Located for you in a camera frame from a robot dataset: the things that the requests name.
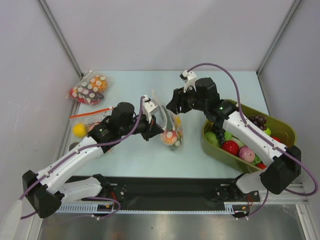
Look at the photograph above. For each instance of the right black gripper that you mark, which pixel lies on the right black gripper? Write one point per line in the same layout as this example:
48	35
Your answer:
180	100

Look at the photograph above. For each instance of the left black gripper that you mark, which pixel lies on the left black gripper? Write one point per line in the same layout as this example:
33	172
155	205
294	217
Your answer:
154	129

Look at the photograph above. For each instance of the polka dot zip bag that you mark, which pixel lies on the polka dot zip bag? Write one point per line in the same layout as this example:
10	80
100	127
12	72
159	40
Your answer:
91	89
172	135

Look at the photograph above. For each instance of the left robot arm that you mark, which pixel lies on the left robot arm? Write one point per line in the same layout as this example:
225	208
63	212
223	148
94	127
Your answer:
47	189

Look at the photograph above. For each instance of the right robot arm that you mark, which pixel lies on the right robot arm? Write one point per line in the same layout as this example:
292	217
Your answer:
282	162

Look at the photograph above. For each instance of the green fake lettuce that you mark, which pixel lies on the green fake lettuce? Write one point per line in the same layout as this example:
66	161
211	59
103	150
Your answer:
212	139

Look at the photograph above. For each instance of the dark fake grape bunch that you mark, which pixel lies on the dark fake grape bunch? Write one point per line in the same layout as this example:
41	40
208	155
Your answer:
220	134

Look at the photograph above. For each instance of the orange zipper clear bag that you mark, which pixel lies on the orange zipper clear bag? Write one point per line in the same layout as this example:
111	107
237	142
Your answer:
90	119

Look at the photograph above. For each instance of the red fake apple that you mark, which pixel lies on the red fake apple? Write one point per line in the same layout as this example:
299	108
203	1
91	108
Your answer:
231	147

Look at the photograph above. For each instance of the yellow fake lemon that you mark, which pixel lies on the yellow fake lemon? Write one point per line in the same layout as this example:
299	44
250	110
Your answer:
79	130

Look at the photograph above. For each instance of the purple fake grape bunch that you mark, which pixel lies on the purple fake grape bunch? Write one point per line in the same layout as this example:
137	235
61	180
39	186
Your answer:
259	121

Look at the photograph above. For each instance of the pink fake onion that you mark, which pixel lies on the pink fake onion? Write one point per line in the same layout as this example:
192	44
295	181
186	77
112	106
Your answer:
247	154

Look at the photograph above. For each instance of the red fake tomato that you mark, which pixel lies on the red fake tomato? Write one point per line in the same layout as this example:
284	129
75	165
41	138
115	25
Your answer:
276	139

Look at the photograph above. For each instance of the olive green plastic bin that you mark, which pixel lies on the olive green plastic bin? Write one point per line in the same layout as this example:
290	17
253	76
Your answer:
278	129

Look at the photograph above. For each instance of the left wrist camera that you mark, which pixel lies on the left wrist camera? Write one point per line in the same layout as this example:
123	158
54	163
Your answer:
149	107

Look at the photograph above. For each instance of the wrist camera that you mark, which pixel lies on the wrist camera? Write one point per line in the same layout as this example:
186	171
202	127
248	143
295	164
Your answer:
189	78
149	107

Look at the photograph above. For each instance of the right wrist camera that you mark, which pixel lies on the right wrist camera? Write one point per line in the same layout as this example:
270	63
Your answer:
189	78

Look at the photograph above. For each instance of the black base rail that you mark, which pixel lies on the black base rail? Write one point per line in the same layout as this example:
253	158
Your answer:
174	194

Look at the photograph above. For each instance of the right aluminium frame post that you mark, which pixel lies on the right aluminium frame post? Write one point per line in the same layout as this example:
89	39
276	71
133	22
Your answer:
279	35

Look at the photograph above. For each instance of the aluminium frame post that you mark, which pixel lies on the aluminium frame post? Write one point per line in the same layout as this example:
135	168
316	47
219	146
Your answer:
279	35
45	8

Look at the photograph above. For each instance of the left aluminium frame post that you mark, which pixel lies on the left aluminium frame post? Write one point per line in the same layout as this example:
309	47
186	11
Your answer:
45	8

